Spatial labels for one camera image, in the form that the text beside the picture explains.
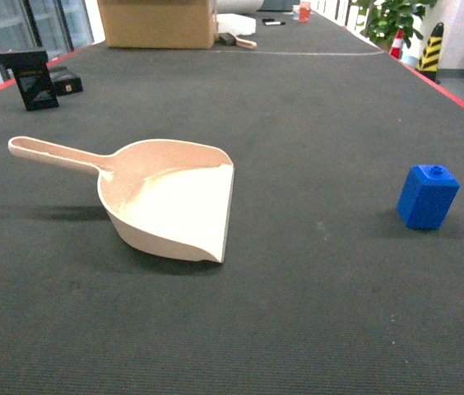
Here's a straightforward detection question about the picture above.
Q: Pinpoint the white foam sheet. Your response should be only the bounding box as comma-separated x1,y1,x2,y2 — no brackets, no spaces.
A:
216,13,256,35

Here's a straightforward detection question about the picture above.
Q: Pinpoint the green potted plant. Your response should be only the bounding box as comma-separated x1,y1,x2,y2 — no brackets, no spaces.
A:
350,0,437,49

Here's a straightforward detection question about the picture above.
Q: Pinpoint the flat black box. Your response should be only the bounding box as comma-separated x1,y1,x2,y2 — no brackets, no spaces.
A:
49,66,83,96

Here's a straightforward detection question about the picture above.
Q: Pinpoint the upright black box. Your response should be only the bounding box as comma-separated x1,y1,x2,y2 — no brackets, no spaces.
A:
0,48,59,111

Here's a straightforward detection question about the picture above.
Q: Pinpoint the yellow black traffic cone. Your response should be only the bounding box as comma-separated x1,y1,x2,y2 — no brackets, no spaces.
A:
415,22,444,82

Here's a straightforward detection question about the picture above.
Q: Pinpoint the orange cup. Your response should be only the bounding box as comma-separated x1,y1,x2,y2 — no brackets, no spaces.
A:
299,1,311,23

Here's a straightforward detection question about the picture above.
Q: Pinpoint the large cardboard box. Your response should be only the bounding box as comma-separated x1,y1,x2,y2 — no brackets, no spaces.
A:
98,0,217,49

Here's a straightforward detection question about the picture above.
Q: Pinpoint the small hand brush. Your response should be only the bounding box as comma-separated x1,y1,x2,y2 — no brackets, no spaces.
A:
217,33,258,49

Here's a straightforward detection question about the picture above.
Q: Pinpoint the red white traffic cone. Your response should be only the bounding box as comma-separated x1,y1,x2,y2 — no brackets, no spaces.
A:
389,29,404,59

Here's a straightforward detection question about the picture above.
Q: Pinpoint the beige plastic dustpan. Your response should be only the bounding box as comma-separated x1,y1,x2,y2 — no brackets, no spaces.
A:
8,137,234,263

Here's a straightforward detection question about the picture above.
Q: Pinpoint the black marker pen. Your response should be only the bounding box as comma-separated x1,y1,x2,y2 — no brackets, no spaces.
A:
262,18,285,26

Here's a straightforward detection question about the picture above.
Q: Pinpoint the blue plastic block part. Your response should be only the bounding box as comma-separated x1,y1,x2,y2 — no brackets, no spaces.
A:
397,165,461,230

